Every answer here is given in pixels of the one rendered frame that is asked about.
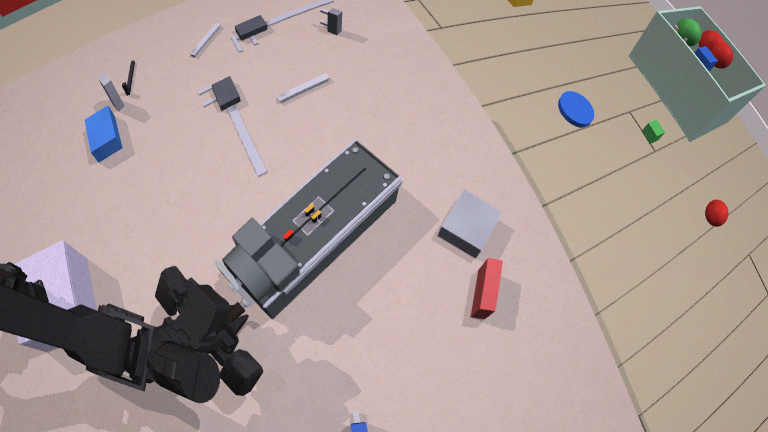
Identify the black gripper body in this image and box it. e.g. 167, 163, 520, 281
155, 266, 263, 396

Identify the blue rectangular block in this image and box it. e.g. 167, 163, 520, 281
84, 105, 123, 162

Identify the red rectangular block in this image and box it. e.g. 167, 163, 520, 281
470, 258, 503, 319

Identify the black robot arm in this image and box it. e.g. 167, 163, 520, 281
0, 262, 230, 403

